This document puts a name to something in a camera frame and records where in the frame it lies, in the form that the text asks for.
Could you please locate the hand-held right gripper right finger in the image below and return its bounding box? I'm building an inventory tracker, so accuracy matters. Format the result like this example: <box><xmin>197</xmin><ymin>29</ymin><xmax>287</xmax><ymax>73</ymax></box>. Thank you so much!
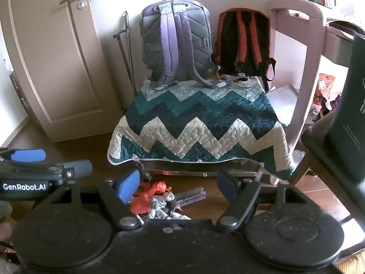
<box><xmin>215</xmin><ymin>170</ymin><xmax>314</xmax><ymax>232</ymax></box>

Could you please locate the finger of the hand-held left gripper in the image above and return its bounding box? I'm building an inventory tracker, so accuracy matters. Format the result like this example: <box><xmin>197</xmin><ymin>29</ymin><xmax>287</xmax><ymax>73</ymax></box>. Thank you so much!
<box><xmin>46</xmin><ymin>160</ymin><xmax>93</xmax><ymax>181</ymax></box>
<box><xmin>0</xmin><ymin>148</ymin><xmax>47</xmax><ymax>164</ymax></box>

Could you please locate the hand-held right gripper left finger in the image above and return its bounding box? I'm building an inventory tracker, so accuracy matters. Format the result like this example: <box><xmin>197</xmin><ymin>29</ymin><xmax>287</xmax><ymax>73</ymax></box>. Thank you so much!
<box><xmin>43</xmin><ymin>169</ymin><xmax>144</xmax><ymax>230</ymax></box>

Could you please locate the orange mesh net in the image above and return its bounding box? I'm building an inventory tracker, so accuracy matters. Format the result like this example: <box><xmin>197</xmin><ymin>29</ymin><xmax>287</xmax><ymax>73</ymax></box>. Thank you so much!
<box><xmin>130</xmin><ymin>181</ymin><xmax>172</xmax><ymax>214</ymax></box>

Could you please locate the silver foil wrapper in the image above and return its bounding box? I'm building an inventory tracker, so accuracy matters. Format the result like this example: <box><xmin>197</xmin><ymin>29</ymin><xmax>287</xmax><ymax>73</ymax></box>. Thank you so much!
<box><xmin>147</xmin><ymin>192</ymin><xmax>176</xmax><ymax>220</ymax></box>

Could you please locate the clear plastic packaging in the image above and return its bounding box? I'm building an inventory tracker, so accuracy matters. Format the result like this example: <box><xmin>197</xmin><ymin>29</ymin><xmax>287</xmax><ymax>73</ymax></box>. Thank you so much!
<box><xmin>173</xmin><ymin>187</ymin><xmax>206</xmax><ymax>209</ymax></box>

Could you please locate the dark teal trash bin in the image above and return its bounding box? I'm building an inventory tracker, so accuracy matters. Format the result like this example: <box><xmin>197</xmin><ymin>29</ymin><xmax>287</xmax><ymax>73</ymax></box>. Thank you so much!
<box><xmin>328</xmin><ymin>33</ymin><xmax>365</xmax><ymax>195</ymax></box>

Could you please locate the teal white zigzag quilt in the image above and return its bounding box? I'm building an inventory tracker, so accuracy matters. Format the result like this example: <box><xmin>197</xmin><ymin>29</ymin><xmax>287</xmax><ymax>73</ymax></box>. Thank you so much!
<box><xmin>107</xmin><ymin>76</ymin><xmax>295</xmax><ymax>182</ymax></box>

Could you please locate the beige room door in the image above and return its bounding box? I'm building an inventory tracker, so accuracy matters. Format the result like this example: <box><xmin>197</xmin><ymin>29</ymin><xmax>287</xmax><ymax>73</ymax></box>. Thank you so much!
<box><xmin>0</xmin><ymin>0</ymin><xmax>124</xmax><ymax>144</ymax></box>

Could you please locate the dark wooden chair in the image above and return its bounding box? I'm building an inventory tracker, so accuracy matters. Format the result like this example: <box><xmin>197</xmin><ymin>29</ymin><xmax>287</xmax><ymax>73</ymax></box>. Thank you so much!
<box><xmin>289</xmin><ymin>111</ymin><xmax>365</xmax><ymax>253</ymax></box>

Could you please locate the white paper sheet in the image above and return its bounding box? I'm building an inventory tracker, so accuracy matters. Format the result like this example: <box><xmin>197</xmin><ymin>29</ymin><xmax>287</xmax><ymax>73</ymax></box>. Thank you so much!
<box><xmin>266</xmin><ymin>84</ymin><xmax>300</xmax><ymax>119</ymax></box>

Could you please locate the orange snack bag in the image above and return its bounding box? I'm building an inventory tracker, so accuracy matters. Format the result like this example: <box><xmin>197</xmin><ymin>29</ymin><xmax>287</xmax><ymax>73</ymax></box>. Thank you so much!
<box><xmin>313</xmin><ymin>73</ymin><xmax>337</xmax><ymax>107</ymax></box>

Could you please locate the red black backpack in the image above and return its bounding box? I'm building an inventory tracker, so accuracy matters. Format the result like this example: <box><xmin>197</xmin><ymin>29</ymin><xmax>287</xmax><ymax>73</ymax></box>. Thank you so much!
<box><xmin>211</xmin><ymin>8</ymin><xmax>276</xmax><ymax>92</ymax></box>

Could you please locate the yellow patterned blanket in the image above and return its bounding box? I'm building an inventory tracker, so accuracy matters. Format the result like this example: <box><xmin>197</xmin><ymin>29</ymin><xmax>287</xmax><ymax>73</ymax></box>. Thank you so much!
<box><xmin>336</xmin><ymin>248</ymin><xmax>365</xmax><ymax>274</ymax></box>

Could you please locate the purple grey backpack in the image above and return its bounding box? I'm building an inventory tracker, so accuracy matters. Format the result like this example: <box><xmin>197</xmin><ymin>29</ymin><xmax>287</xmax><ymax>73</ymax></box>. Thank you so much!
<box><xmin>140</xmin><ymin>0</ymin><xmax>252</xmax><ymax>91</ymax></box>

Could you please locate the pink desk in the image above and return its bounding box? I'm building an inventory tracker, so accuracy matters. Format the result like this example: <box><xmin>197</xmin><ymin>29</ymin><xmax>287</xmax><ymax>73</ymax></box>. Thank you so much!
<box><xmin>266</xmin><ymin>0</ymin><xmax>365</xmax><ymax>143</ymax></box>

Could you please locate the metal base frame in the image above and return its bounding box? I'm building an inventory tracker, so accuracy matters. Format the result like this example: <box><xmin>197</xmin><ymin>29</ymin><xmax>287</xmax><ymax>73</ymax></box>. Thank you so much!
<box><xmin>142</xmin><ymin>161</ymin><xmax>264</xmax><ymax>179</ymax></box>

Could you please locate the metal folding trolley frame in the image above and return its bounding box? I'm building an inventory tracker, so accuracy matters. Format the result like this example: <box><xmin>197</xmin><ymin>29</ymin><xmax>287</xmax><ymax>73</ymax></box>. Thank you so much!
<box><xmin>113</xmin><ymin>11</ymin><xmax>137</xmax><ymax>97</ymax></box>

